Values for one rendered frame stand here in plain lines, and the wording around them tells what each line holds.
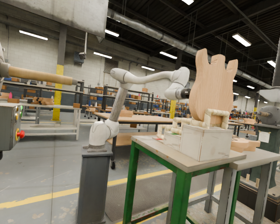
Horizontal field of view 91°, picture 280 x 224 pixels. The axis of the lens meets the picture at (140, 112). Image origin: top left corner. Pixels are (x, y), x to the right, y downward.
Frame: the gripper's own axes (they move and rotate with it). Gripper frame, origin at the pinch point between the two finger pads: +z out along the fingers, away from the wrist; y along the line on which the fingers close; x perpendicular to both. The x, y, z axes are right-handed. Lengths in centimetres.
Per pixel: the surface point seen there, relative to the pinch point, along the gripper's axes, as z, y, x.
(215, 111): 8.2, 5.0, -10.9
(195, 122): 1.9, 11.5, -18.2
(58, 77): -4, 80, -5
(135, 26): -452, -131, 283
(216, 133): 9.3, 3.1, -22.7
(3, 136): -23, 99, -32
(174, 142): -10.6, 14.0, -33.2
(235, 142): -2, -41, -33
